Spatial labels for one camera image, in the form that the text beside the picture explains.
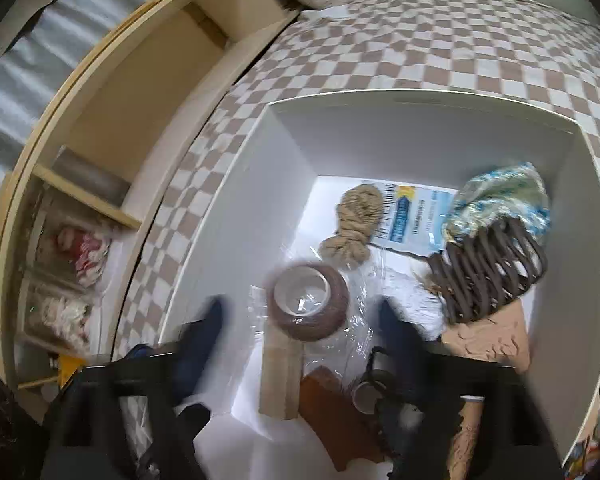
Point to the grey metal cylinder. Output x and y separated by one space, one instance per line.
90 177

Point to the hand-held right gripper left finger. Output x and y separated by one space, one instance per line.
202 340

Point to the grey curtain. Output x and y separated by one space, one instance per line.
40 60

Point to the brown hair claw clip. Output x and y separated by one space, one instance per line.
480 270

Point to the orange-brown card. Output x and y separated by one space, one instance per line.
335 420

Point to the blue label packet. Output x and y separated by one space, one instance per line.
405 220

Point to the patterned kraft tube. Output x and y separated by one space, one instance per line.
467 435

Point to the glass jar with dried flowers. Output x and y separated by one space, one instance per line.
55 315
75 252

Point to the kraft paper box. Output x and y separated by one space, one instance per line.
280 380

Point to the white paper sheet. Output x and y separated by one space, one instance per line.
325 12

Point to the brown cork-textured card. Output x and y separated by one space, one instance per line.
490 340

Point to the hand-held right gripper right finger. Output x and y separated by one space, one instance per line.
395 340

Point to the white cardboard shoe box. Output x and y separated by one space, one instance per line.
405 140

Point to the wooden headboard shelf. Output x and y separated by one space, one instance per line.
145 85

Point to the checkered blanket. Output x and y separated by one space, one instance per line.
430 50

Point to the brown tape roll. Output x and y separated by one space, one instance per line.
325 320

